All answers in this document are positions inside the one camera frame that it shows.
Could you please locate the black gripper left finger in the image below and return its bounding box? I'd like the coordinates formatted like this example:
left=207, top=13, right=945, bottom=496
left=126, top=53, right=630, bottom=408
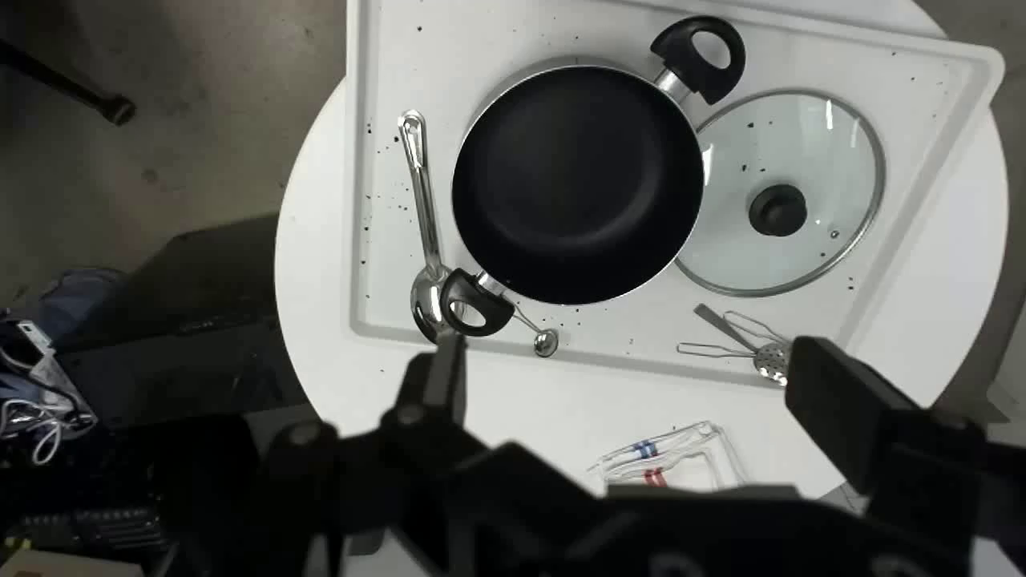
left=393, top=329, right=465, bottom=424

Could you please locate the folded white striped towel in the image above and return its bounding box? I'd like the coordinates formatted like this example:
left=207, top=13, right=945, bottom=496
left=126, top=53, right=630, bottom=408
left=590, top=420, right=743, bottom=490

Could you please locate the round white table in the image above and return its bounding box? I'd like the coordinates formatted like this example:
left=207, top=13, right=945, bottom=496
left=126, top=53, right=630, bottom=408
left=275, top=0, right=1009, bottom=496

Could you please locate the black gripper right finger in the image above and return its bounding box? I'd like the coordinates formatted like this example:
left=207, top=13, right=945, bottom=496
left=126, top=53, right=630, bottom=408
left=785, top=338, right=985, bottom=500

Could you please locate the large metal spoon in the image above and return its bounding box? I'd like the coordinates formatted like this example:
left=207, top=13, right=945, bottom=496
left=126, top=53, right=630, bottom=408
left=399, top=110, right=448, bottom=339

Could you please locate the black pot with handles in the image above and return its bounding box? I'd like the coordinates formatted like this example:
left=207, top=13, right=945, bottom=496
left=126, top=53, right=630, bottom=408
left=438, top=17, right=748, bottom=338

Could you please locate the small metal measuring spoon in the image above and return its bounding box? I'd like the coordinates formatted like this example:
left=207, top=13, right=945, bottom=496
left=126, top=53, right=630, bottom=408
left=516, top=309, right=557, bottom=360

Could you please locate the white plastic tray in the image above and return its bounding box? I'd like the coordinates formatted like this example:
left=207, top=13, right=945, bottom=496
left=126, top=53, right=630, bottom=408
left=349, top=0, right=1004, bottom=383

